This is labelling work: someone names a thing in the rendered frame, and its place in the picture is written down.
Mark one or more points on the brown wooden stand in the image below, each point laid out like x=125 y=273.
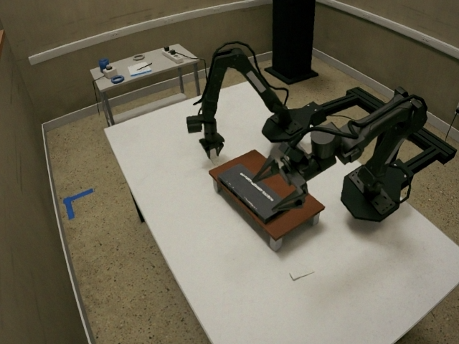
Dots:
x=290 y=219

